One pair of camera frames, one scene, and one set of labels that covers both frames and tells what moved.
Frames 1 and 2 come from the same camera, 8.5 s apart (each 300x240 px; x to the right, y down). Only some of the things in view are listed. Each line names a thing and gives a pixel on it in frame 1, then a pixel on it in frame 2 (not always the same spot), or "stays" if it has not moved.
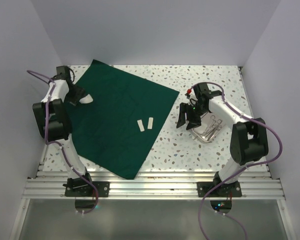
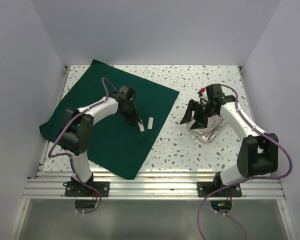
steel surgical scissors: x=214 y=127 stays
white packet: x=140 y=125 stays
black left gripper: x=79 y=92 → x=131 y=120
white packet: x=150 y=123 stays
